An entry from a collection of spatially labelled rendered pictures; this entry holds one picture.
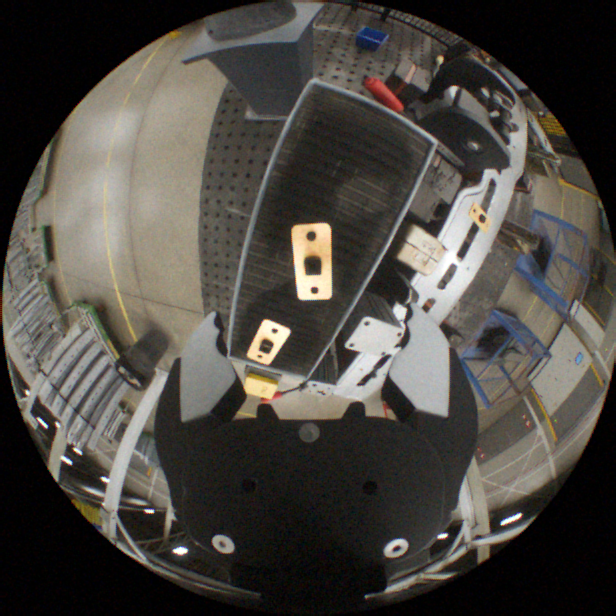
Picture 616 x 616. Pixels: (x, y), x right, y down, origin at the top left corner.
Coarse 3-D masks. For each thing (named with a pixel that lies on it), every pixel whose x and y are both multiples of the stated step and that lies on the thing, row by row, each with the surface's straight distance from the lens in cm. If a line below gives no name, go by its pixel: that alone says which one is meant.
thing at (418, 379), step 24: (408, 312) 12; (408, 336) 10; (432, 336) 10; (408, 360) 8; (432, 360) 9; (384, 384) 8; (408, 384) 7; (432, 384) 8; (408, 408) 7; (432, 408) 7
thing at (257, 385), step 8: (248, 376) 34; (256, 376) 34; (248, 384) 36; (256, 384) 35; (264, 384) 35; (272, 384) 34; (248, 392) 39; (256, 392) 38; (264, 392) 37; (272, 392) 37
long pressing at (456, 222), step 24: (456, 192) 47; (480, 192) 52; (504, 192) 60; (456, 216) 46; (456, 240) 47; (480, 240) 53; (456, 264) 49; (480, 264) 56; (432, 288) 48; (456, 288) 53; (432, 312) 52; (360, 360) 54
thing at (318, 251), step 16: (304, 224) 18; (320, 224) 18; (304, 240) 18; (320, 240) 18; (304, 256) 19; (320, 256) 19; (304, 272) 19; (320, 272) 18; (304, 288) 20; (320, 288) 20
